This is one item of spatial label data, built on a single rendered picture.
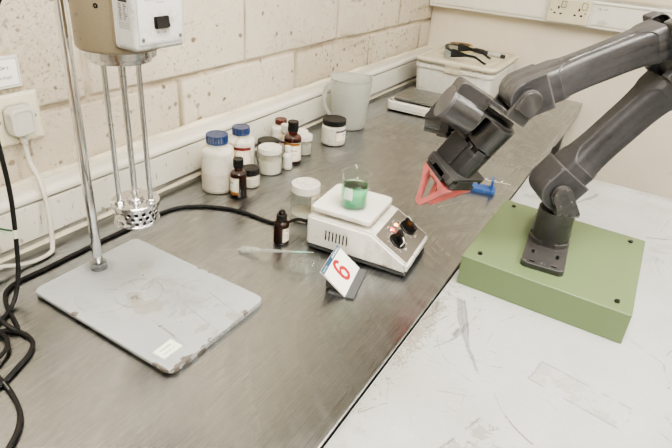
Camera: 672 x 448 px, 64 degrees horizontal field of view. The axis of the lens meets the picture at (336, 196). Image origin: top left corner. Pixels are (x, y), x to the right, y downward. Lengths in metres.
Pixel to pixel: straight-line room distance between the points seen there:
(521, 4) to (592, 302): 1.56
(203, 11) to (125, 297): 0.67
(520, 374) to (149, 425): 0.50
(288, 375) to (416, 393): 0.17
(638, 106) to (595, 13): 1.31
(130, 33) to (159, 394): 0.44
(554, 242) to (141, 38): 0.74
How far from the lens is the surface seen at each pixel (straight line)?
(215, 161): 1.18
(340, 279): 0.92
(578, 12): 2.26
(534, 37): 2.35
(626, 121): 0.98
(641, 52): 0.94
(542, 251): 1.01
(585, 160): 0.97
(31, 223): 1.07
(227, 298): 0.88
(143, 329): 0.84
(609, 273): 1.03
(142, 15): 0.67
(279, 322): 0.85
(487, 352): 0.86
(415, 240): 1.02
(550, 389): 0.84
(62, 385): 0.81
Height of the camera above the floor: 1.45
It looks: 26 degrees down
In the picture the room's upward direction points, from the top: 5 degrees clockwise
